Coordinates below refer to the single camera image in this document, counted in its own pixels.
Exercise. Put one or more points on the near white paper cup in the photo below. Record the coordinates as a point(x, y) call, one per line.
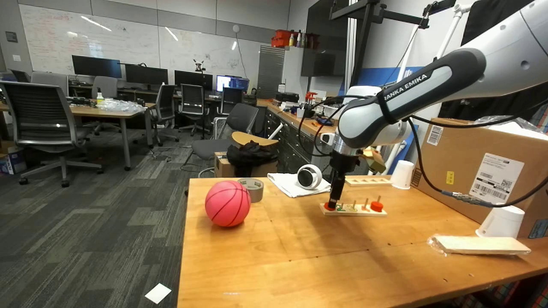
point(502, 221)

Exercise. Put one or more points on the wooden office desk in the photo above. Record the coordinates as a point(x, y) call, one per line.
point(122, 117)

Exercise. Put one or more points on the wooden stool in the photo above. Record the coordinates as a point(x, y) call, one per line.
point(243, 138)

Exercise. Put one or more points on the wooden peg board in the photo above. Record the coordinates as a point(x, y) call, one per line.
point(355, 208)

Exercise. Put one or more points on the white wooden plank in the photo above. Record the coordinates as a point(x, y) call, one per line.
point(473, 245)

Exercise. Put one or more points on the far white paper cup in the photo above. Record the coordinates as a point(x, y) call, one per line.
point(403, 175)

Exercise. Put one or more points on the grey office chair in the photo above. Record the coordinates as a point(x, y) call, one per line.
point(43, 121)

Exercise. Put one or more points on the orange disc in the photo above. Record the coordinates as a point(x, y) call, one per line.
point(377, 206)
point(329, 206)

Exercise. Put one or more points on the cardboard box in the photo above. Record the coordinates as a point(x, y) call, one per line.
point(497, 163)

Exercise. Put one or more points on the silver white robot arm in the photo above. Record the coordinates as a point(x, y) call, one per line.
point(509, 57)

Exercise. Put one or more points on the white folded cloth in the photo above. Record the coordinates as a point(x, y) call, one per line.
point(288, 186)

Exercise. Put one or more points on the long wooden slotted board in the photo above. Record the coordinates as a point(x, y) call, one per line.
point(363, 180)

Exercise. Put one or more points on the pink basketball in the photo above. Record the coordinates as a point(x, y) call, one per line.
point(226, 204)

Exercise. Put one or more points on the white paper sheet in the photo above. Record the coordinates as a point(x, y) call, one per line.
point(158, 293)

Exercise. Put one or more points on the white paper cup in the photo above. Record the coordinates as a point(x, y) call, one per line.
point(502, 221)
point(403, 175)

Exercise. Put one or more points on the black backpack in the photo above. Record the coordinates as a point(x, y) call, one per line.
point(248, 156)

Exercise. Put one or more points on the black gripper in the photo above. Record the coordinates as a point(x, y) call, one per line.
point(339, 167)

